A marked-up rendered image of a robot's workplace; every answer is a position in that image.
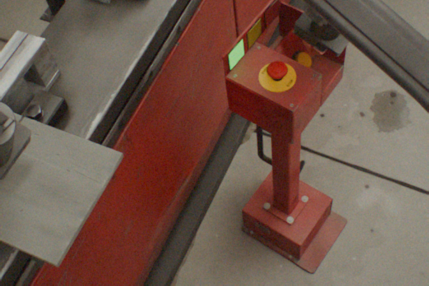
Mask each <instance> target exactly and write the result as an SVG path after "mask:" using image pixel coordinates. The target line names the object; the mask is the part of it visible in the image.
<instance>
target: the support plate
mask: <svg viewBox="0 0 429 286"><path fill-rule="evenodd" d="M21 124H22V125H24V126H26V127H28V128H29V129H30V130H31V141H30V143H29V145H28V146H27V147H26V149H25V150H24V151H23V152H22V153H21V154H20V156H19V158H18V159H17V161H16V162H15V163H14V165H13V166H11V169H10V170H9V171H8V173H7V175H5V177H4V178H3V179H2V180H0V242H2V243H4V244H7V245H10V246H12V247H14V248H16V249H18V250H20V251H22V252H24V253H27V254H29V255H32V256H33V257H36V258H38V259H41V260H42V261H44V262H47V263H49V264H52V265H53V266H55V267H59V266H60V265H61V263H62V261H63V259H64V257H65V255H66V254H67V252H68V250H69V249H70V247H71V245H72V243H73V242H74V240H75V239H76V237H77V236H78V233H79V232H80V230H81V228H82V226H83V225H84V223H85V221H86V219H88V217H89V215H90V214H91V212H92V210H93V208H94V206H95V204H96V203H97V201H98V199H100V197H101V195H102V193H103V191H104V189H105V188H106V186H107V184H108V182H109V181H110V179H111V178H112V176H113V174H114V173H115V171H116V169H117V168H118V166H119V164H120V162H121V160H122V159H123V158H124V154H123V153H121V152H119V151H116V150H113V149H110V148H107V147H105V146H101V145H99V144H95V142H92V141H90V140H86V139H83V138H81V137H78V136H75V135H72V134H70V133H66V132H64V131H62V130H59V129H57V128H54V127H51V126H48V125H45V124H43V123H40V122H37V121H33V119H30V118H28V117H24V118H23V119H22V121H21Z"/></svg>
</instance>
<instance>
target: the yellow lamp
mask: <svg viewBox="0 0 429 286"><path fill-rule="evenodd" d="M260 35H261V19H259V20H258V22H257V23H256V24H255V25H254V27H253V28H251V29H250V30H249V32H248V48H250V47H251V46H252V44H253V43H254V42H255V41H256V39H257V38H258V37H259V36H260Z"/></svg>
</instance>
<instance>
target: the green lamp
mask: <svg viewBox="0 0 429 286"><path fill-rule="evenodd" d="M243 55H244V46H243V40H241V41H240V42H239V43H238V45H237V46H236V48H235V49H234V50H233V51H232V52H231V53H230V54H229V63H230V69H233V67H234V65H235V64H236V63H237V62H238V61H239V60H240V59H241V57H243Z"/></svg>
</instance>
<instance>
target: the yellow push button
mask: <svg viewBox="0 0 429 286"><path fill-rule="evenodd" d="M294 61H297V62H299V63H301V64H303V65H304V66H305V67H308V68H310V67H311V65H312V59H311V57H310V56H309V55H308V53H306V52H300V53H298V54H297V55H295V57H294Z"/></svg>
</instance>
